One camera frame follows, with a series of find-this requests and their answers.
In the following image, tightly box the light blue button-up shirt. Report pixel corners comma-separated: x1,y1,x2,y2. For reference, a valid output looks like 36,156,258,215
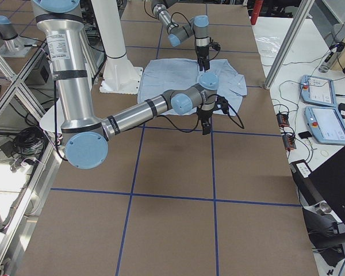
137,58,247,111

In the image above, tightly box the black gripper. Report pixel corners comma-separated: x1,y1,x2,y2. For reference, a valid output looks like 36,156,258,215
195,45,210,71
196,107,213,135

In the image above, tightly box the black laptop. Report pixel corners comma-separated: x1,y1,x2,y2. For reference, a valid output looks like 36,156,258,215
290,146,345,223

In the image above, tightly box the aluminium frame post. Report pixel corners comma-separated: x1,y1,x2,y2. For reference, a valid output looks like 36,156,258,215
263,0,315,90

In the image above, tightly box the clear plastic bag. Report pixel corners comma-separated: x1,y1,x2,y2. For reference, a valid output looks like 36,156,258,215
255,35,283,58

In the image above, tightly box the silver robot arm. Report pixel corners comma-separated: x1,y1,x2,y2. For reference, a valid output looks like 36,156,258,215
151,1,212,71
31,1,219,169

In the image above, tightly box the red fire extinguisher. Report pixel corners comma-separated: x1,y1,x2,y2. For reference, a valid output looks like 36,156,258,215
250,0,263,25

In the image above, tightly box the white central column base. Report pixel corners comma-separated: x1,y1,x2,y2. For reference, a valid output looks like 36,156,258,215
91,0,143,94

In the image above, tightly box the upper blue teach pendant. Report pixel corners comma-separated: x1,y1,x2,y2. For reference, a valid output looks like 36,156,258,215
300,75,337,107

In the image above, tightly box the lower blue teach pendant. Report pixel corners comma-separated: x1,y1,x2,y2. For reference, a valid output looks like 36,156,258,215
304,106,345,145

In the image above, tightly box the wrist black camera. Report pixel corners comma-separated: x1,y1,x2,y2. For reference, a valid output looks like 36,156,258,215
216,96,229,114
209,41,221,52

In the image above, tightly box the orange black adapter box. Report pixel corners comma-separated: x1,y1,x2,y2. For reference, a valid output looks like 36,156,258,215
276,113,290,127

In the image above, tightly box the blue teach pendant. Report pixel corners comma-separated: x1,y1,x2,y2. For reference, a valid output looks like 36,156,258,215
304,106,345,145
300,75,337,107

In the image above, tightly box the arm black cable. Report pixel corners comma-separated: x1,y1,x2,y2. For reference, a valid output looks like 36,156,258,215
155,94,246,133
143,0,219,61

